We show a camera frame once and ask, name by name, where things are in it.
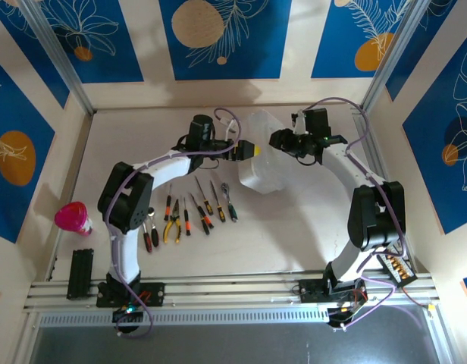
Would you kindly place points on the aluminium frame post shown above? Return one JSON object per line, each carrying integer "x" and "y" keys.
{"x": 393, "y": 57}
{"x": 59, "y": 57}

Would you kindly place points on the aluminium rail frame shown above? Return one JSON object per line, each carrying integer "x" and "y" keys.
{"x": 226, "y": 292}

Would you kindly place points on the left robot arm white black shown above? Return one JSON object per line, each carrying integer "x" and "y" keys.
{"x": 125, "y": 258}

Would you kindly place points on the pink lidded printed cup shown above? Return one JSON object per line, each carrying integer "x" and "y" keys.
{"x": 72, "y": 218}

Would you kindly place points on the yellow black needle-nose pliers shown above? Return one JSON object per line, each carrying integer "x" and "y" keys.
{"x": 176, "y": 214}

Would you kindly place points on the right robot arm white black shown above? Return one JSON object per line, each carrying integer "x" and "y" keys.
{"x": 347, "y": 163}

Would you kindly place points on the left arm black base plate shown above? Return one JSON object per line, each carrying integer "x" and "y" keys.
{"x": 155, "y": 294}

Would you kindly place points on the black power board yellow connectors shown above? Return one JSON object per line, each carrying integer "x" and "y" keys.
{"x": 398, "y": 269}

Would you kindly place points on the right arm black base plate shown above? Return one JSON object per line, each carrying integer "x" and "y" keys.
{"x": 311, "y": 290}

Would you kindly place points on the black aluminium extrusion block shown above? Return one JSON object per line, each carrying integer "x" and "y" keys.
{"x": 80, "y": 273}

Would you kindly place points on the translucent plastic tool box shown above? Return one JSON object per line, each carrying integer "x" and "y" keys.
{"x": 260, "y": 174}

